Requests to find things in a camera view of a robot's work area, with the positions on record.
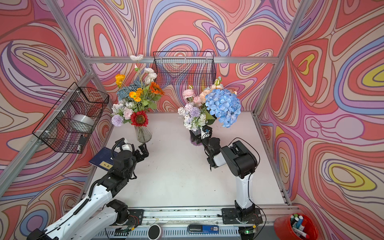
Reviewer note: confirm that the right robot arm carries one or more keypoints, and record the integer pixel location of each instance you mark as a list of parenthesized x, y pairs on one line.
[(241, 162)]

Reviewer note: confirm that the blue black device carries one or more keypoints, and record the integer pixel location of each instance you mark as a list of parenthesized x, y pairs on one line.
[(203, 229)]

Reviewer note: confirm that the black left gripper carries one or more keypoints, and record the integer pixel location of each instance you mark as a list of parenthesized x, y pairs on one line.
[(144, 152)]

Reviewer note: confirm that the orange poppy stem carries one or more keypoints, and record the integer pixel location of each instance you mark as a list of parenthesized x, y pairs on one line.
[(120, 82)]

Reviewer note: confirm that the blue hydrangea stem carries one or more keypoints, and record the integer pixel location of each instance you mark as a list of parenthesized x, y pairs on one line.
[(224, 105)]

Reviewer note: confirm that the red flower with leaf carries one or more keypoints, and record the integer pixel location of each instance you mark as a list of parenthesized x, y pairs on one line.
[(139, 119)]

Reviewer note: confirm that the black wire basket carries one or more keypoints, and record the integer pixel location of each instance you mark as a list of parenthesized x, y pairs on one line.
[(185, 68), (68, 127)]

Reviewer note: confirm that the peach rose stem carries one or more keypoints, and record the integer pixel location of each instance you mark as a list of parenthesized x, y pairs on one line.
[(203, 95)]

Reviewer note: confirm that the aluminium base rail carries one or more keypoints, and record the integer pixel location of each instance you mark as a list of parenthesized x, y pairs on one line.
[(174, 222)]

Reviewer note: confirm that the red pen cup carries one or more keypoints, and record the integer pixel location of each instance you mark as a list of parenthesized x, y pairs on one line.
[(295, 227)]

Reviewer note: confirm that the purple blue glass vase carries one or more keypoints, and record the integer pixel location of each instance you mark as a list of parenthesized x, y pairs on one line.
[(195, 137)]

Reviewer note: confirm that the pink peony stem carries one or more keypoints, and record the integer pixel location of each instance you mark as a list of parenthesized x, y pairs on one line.
[(190, 95)]

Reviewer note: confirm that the orange sunflower stem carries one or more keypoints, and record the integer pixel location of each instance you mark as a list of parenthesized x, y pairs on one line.
[(156, 89)]

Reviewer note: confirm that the dark blue notebook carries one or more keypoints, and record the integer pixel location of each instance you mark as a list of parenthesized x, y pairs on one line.
[(103, 159)]

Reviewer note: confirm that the lilac mixed flower bunch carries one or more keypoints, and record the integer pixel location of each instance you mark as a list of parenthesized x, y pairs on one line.
[(193, 117)]

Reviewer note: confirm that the black wire basket left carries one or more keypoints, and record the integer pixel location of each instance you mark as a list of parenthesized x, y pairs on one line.
[(68, 127)]

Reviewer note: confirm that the blue rose bunch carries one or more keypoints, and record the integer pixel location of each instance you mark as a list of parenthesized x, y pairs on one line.
[(123, 93)]

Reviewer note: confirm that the round black speaker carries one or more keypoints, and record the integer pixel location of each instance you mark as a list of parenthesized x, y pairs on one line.
[(155, 232)]

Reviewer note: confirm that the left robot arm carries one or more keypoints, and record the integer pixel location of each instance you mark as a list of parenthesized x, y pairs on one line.
[(100, 209)]

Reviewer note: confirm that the white poppy stem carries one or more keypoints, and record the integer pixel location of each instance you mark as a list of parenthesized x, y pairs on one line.
[(151, 75)]

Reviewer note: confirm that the clear ribbed glass vase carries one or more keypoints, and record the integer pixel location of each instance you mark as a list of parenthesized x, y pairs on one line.
[(143, 134)]

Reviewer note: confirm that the black wire basket back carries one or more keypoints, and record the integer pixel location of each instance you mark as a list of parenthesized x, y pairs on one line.
[(185, 68)]

